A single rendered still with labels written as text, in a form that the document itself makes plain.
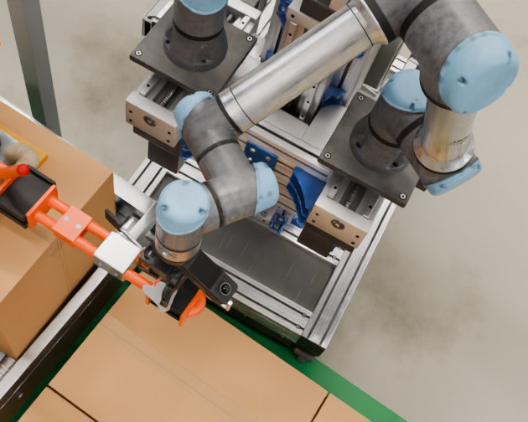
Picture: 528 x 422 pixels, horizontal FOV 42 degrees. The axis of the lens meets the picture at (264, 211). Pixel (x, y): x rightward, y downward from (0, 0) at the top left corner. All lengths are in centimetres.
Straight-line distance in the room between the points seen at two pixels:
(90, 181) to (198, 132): 52
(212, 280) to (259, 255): 117
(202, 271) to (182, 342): 71
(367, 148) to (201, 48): 43
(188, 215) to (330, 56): 32
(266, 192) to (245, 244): 129
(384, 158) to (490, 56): 59
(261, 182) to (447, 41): 34
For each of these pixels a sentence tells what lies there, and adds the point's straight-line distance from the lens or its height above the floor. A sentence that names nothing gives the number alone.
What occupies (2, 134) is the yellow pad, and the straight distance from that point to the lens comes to 163.
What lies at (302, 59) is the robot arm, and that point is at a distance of 107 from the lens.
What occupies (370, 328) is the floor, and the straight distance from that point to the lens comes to 257.
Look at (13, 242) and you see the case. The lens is 152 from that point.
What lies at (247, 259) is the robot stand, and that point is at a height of 21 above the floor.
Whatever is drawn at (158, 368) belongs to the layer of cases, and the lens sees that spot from 183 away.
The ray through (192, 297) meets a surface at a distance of 130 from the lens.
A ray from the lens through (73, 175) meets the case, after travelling 158.
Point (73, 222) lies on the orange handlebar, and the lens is 137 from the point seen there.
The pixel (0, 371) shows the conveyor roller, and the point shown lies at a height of 55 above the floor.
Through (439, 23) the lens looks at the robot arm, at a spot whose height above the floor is 164.
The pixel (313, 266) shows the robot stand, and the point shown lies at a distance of 236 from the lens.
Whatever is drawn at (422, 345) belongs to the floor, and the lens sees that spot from 262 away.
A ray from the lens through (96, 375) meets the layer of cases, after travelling 183.
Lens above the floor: 233
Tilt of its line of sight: 62 degrees down
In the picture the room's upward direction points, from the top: 21 degrees clockwise
